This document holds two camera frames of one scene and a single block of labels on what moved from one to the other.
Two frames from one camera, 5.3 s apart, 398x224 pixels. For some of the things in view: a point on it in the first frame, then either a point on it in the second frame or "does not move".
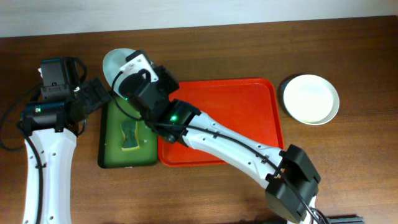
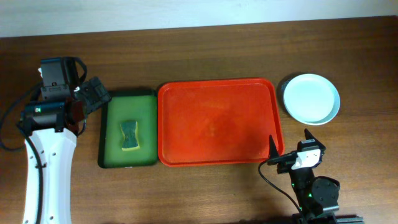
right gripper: [163, 73] to [319, 149]
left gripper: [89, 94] does not move
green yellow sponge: [130, 141] does not move
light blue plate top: [112, 63] to [311, 99]
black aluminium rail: [348, 219] does not move
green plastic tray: [111, 135] does not move
